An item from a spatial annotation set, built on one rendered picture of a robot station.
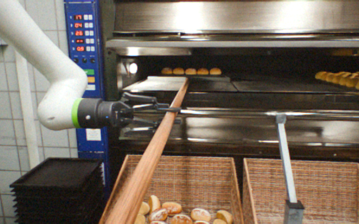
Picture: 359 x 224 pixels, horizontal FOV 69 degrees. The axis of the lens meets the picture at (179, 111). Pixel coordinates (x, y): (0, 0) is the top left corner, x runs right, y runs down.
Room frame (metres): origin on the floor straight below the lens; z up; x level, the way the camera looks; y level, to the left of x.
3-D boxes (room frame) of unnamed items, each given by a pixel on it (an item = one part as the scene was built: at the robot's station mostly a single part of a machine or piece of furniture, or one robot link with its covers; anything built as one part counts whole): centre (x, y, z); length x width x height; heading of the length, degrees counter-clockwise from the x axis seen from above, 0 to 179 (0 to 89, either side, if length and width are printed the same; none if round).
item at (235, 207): (1.03, 0.02, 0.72); 0.56 x 0.49 x 0.28; 86
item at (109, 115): (0.76, 0.18, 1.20); 0.09 x 0.07 x 0.08; 85
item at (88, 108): (0.77, 0.26, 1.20); 0.12 x 0.06 x 0.09; 175
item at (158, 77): (1.93, -0.08, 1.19); 0.55 x 0.36 x 0.03; 85
